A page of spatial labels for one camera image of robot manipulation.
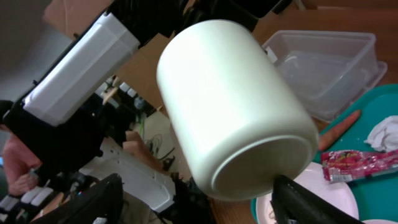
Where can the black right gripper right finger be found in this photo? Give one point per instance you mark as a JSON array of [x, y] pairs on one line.
[[291, 201]]

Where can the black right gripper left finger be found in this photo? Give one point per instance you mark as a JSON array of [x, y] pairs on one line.
[[103, 200]]

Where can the white cup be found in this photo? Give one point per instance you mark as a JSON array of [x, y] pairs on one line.
[[237, 121]]

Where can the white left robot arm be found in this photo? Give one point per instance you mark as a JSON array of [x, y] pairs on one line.
[[77, 181]]

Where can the red snack wrapper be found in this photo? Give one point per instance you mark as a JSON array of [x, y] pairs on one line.
[[350, 165]]

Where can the orange carrot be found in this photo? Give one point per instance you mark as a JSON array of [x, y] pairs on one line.
[[331, 136]]

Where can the teal plastic tray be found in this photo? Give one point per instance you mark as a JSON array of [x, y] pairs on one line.
[[376, 197]]

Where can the crumpled white tissue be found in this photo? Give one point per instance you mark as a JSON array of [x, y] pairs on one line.
[[383, 137]]

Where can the clear plastic container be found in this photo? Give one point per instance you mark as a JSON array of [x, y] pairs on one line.
[[327, 70]]

